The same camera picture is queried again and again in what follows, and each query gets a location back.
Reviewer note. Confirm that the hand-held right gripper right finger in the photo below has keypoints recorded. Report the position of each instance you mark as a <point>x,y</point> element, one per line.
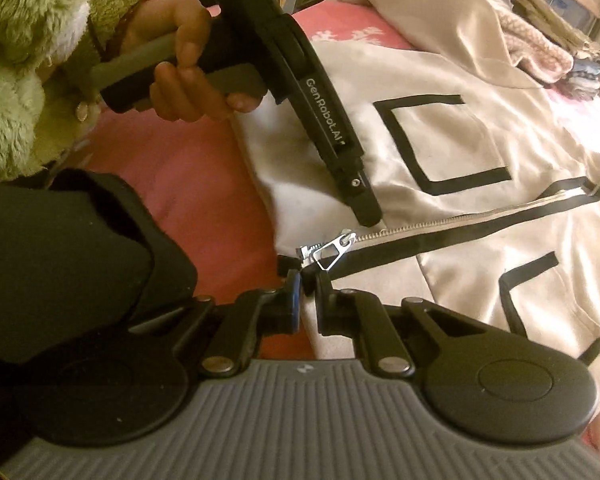
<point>324,295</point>

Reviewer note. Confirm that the cream zip jacket black trim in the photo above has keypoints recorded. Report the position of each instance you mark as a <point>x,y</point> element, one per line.
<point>455,135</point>

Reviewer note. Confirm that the blue folded clothes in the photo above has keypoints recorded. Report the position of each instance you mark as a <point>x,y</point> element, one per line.
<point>585,80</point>

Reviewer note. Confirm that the pink floral blanket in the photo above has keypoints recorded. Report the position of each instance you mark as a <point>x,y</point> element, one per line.
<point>180,170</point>

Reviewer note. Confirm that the olive beige folded clothes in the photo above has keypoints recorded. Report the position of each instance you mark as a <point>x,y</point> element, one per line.
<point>555,20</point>

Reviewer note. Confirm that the person's left forearm green sleeve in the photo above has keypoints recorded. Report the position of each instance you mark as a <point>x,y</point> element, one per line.
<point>25,60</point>

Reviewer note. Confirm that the person's left hand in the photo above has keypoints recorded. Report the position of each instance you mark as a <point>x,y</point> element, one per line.
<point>190,25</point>

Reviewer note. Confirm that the person's black clothing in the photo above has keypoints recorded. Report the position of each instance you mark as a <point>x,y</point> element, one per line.
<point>55,260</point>

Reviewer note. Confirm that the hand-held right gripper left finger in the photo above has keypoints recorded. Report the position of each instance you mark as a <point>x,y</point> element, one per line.
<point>294,305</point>

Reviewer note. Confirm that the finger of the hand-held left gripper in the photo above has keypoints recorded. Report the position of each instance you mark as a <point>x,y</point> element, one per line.
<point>360,195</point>

